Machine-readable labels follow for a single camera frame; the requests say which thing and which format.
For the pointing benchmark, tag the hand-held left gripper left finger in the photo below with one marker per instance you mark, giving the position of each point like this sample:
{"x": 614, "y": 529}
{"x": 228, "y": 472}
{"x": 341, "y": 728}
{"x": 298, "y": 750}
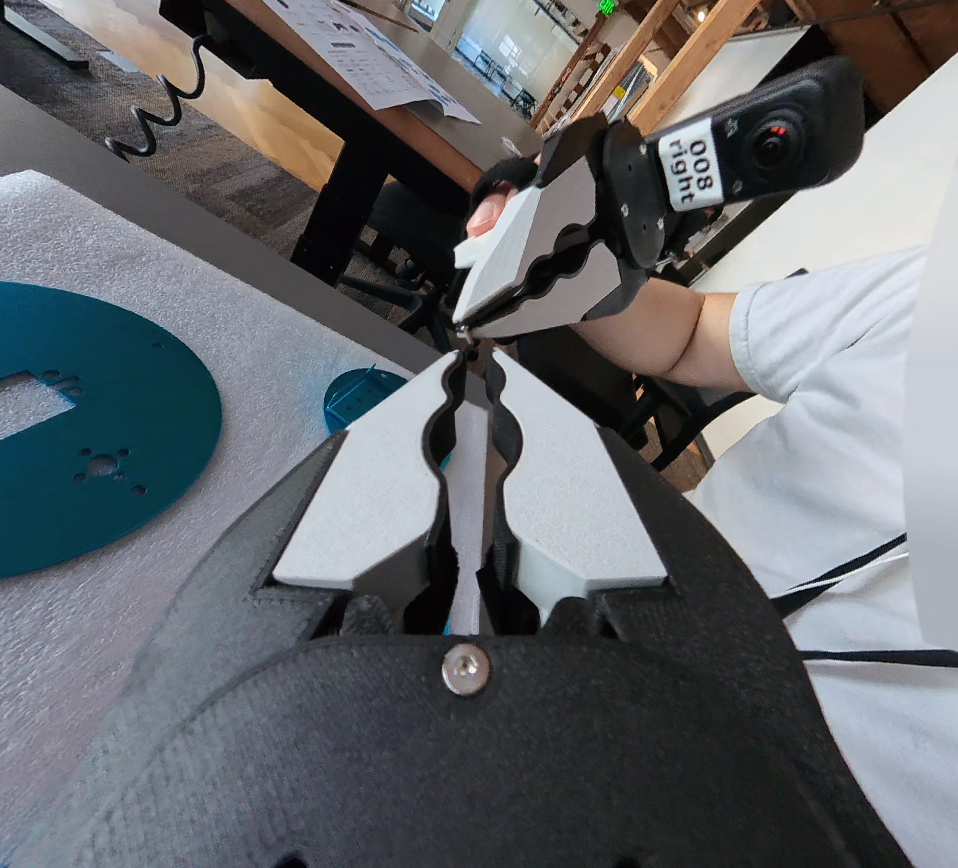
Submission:
{"x": 352, "y": 501}

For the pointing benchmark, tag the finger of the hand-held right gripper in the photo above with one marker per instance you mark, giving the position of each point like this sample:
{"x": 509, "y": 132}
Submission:
{"x": 554, "y": 299}
{"x": 524, "y": 232}

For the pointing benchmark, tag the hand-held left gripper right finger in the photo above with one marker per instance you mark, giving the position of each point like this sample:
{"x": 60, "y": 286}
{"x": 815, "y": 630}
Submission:
{"x": 576, "y": 501}

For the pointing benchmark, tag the person's right forearm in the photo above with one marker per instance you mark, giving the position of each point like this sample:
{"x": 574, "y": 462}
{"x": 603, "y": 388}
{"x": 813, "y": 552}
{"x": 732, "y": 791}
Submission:
{"x": 658, "y": 337}

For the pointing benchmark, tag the person's right hand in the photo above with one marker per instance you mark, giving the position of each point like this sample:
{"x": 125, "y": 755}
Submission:
{"x": 486, "y": 213}

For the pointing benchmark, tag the small blue round metal part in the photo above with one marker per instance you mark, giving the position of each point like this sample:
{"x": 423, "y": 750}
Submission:
{"x": 359, "y": 396}

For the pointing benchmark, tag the green exit sign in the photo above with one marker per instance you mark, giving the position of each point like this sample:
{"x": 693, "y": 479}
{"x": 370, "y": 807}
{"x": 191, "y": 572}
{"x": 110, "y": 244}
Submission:
{"x": 607, "y": 4}

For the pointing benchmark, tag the large blue metal disc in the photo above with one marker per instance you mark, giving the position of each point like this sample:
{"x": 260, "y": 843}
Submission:
{"x": 150, "y": 434}

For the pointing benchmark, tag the white foam sheet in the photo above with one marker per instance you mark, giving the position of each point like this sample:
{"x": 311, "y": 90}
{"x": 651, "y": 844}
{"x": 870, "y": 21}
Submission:
{"x": 224, "y": 322}

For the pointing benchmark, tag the person in white shirt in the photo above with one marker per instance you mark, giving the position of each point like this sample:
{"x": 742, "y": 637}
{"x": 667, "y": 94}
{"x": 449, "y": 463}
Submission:
{"x": 823, "y": 434}

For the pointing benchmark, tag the printed paper sheet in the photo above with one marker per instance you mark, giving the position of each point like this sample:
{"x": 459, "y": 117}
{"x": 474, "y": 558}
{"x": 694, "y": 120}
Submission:
{"x": 337, "y": 37}

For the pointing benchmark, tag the wooden post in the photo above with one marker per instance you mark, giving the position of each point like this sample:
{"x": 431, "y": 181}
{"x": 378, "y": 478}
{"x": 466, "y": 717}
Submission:
{"x": 733, "y": 7}
{"x": 651, "y": 4}

